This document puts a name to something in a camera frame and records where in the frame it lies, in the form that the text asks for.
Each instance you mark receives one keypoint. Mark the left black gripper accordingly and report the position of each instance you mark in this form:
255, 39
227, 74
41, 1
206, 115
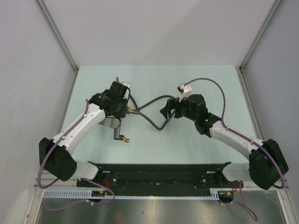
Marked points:
121, 113

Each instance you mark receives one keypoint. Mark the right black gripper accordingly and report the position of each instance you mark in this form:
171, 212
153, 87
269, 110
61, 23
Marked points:
171, 104

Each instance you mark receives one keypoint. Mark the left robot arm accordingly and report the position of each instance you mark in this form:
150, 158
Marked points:
107, 108

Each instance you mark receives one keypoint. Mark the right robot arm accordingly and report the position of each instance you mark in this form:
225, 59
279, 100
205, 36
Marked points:
266, 163

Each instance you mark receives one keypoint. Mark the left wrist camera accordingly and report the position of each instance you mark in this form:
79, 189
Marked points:
127, 90

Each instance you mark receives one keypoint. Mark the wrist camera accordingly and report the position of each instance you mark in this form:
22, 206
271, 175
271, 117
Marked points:
127, 90
185, 91

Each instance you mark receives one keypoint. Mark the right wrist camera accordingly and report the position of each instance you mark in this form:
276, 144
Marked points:
185, 91

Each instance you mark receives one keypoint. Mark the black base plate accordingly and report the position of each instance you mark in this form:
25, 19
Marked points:
161, 178

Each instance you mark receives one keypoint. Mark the slotted cable duct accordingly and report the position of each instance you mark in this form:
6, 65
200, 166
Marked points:
208, 194

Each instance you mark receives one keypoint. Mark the aluminium frame rail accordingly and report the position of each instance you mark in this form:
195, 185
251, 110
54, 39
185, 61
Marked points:
44, 183

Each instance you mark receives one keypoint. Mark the left aluminium corner post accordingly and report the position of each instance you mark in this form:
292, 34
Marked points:
56, 33

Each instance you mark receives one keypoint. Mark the aluminium corner post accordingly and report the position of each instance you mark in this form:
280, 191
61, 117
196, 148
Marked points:
56, 33
261, 32

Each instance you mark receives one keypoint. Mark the right aluminium corner post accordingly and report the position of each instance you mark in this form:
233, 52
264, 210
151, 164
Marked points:
261, 32

